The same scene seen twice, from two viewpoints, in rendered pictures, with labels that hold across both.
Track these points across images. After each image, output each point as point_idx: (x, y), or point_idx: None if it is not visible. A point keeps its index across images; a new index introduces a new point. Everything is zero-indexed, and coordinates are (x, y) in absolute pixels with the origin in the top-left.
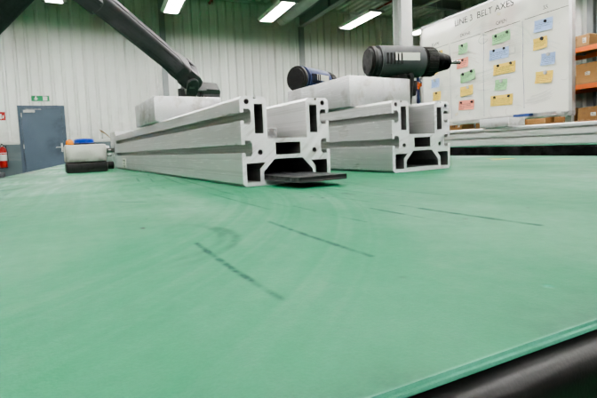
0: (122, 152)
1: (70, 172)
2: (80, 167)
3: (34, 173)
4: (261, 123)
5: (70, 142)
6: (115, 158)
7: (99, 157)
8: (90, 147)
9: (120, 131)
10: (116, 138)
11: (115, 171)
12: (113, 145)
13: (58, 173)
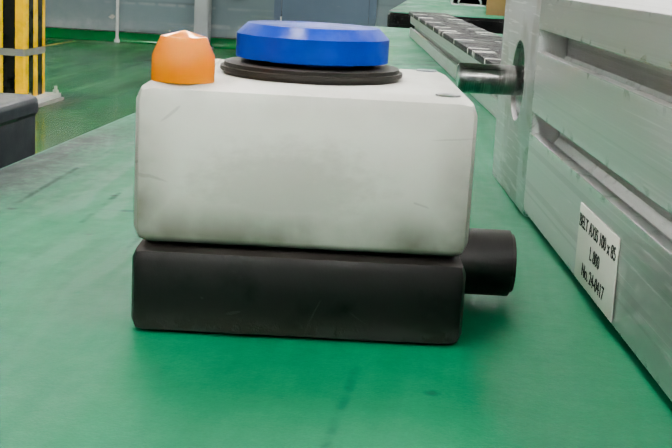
0: (588, 152)
1: (158, 327)
2: (239, 291)
3: (21, 207)
4: None
5: (186, 62)
6: (523, 146)
7: (408, 223)
8: (339, 118)
9: None
10: (555, 15)
11: (527, 381)
12: (518, 46)
13: (95, 289)
